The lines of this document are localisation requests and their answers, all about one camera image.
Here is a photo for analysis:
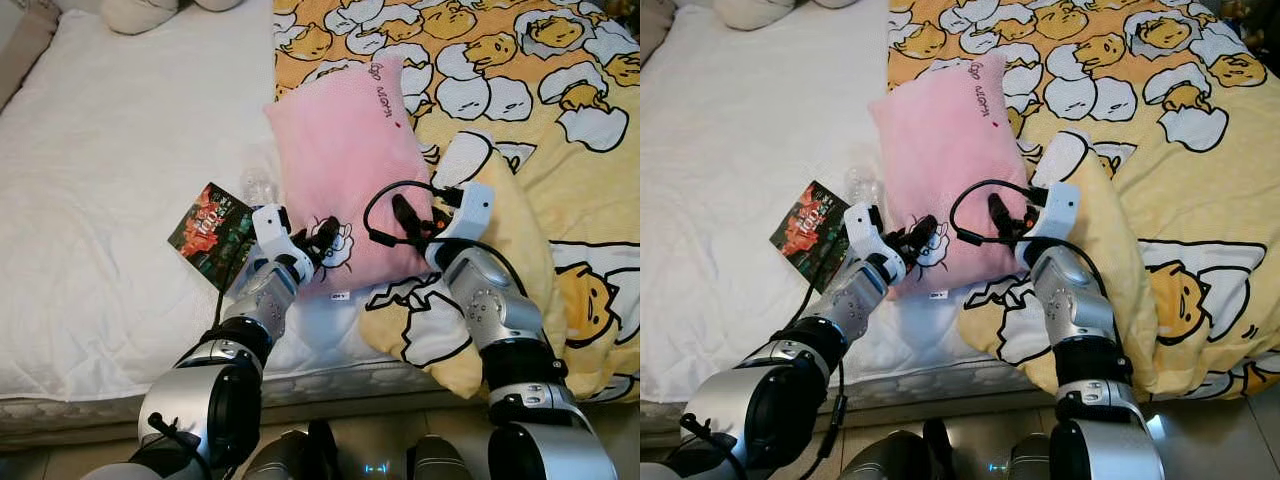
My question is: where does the cream plush toy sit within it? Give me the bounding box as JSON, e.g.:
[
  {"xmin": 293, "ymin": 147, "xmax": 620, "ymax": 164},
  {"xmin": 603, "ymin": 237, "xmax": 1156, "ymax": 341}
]
[
  {"xmin": 100, "ymin": 0, "xmax": 246, "ymax": 36},
  {"xmin": 712, "ymin": 0, "xmax": 861, "ymax": 31}
]

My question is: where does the right robot leg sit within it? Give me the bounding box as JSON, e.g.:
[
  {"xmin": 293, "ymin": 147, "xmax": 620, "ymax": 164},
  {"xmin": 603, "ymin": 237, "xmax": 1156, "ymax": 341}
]
[
  {"xmin": 1005, "ymin": 432, "xmax": 1056, "ymax": 480},
  {"xmin": 405, "ymin": 432, "xmax": 471, "ymax": 480}
]

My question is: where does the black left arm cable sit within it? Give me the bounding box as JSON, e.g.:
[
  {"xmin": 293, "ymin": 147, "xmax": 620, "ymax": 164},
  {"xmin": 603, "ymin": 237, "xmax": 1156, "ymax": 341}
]
[
  {"xmin": 205, "ymin": 235, "xmax": 256, "ymax": 341},
  {"xmin": 790, "ymin": 240, "xmax": 851, "ymax": 471}
]

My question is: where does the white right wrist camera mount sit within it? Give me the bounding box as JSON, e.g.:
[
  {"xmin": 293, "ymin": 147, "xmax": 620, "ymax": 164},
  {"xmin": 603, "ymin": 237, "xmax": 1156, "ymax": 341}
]
[
  {"xmin": 428, "ymin": 182, "xmax": 498, "ymax": 269},
  {"xmin": 1018, "ymin": 182, "xmax": 1083, "ymax": 269}
]

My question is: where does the grey quilted mattress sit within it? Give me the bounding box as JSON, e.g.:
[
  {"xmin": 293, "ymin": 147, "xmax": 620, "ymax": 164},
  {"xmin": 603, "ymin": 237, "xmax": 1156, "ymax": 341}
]
[
  {"xmin": 640, "ymin": 385, "xmax": 1061, "ymax": 436},
  {"xmin": 0, "ymin": 385, "xmax": 491, "ymax": 441}
]

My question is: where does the robot leg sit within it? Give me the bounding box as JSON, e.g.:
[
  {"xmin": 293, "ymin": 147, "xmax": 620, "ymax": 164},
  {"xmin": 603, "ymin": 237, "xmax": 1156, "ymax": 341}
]
[
  {"xmin": 405, "ymin": 432, "xmax": 471, "ymax": 480},
  {"xmin": 1005, "ymin": 432, "xmax": 1056, "ymax": 480},
  {"xmin": 240, "ymin": 420, "xmax": 341, "ymax": 480},
  {"xmin": 840, "ymin": 420, "xmax": 951, "ymax": 480}
]

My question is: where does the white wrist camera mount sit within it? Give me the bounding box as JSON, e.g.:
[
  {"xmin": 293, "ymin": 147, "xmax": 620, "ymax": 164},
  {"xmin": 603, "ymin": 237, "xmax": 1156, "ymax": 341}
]
[
  {"xmin": 843, "ymin": 200, "xmax": 908, "ymax": 286},
  {"xmin": 1018, "ymin": 182, "xmax": 1083, "ymax": 269},
  {"xmin": 428, "ymin": 182, "xmax": 498, "ymax": 269},
  {"xmin": 250, "ymin": 203, "xmax": 316, "ymax": 286}
]

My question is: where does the white quilted mattress pad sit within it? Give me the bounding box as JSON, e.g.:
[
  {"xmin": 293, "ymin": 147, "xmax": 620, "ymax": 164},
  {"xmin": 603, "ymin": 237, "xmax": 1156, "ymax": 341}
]
[
  {"xmin": 0, "ymin": 10, "xmax": 431, "ymax": 406},
  {"xmin": 640, "ymin": 0, "xmax": 1041, "ymax": 406}
]

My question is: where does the dark red-green book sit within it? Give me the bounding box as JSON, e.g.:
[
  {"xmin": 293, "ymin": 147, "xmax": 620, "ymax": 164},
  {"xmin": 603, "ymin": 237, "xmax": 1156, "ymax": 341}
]
[
  {"xmin": 769, "ymin": 180, "xmax": 851, "ymax": 281},
  {"xmin": 167, "ymin": 182, "xmax": 256, "ymax": 293}
]

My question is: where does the clear plastic water bottle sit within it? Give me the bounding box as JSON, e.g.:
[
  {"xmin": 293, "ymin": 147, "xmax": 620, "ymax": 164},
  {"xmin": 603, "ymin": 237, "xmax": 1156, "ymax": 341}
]
[
  {"xmin": 845, "ymin": 165, "xmax": 881, "ymax": 206},
  {"xmin": 240, "ymin": 165, "xmax": 281, "ymax": 211}
]

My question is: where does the yellow cartoon egg blanket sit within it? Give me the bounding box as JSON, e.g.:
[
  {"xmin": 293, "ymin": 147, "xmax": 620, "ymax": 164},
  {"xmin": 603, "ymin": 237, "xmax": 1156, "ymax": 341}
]
[
  {"xmin": 272, "ymin": 0, "xmax": 641, "ymax": 401},
  {"xmin": 888, "ymin": 0, "xmax": 1280, "ymax": 401}
]

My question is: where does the pink plush pillow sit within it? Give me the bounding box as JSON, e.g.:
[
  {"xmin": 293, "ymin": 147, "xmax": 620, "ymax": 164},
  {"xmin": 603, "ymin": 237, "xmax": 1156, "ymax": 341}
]
[
  {"xmin": 868, "ymin": 52, "xmax": 1036, "ymax": 299},
  {"xmin": 264, "ymin": 55, "xmax": 446, "ymax": 301}
]

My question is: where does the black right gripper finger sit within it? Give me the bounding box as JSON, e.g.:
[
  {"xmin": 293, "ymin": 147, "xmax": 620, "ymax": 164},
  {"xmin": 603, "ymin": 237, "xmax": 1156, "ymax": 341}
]
[
  {"xmin": 392, "ymin": 193, "xmax": 429, "ymax": 243},
  {"xmin": 987, "ymin": 191, "xmax": 1021, "ymax": 241}
]

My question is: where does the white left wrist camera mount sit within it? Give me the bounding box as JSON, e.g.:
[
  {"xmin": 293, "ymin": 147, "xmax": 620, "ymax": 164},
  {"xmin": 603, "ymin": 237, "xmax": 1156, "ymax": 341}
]
[
  {"xmin": 250, "ymin": 203, "xmax": 316, "ymax": 286},
  {"xmin": 843, "ymin": 200, "xmax": 908, "ymax": 286}
]

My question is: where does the left robot leg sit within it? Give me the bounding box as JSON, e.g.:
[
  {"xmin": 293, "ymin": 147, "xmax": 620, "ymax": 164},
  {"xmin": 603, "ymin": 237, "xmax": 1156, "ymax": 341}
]
[
  {"xmin": 240, "ymin": 420, "xmax": 341, "ymax": 480},
  {"xmin": 840, "ymin": 420, "xmax": 951, "ymax": 480}
]

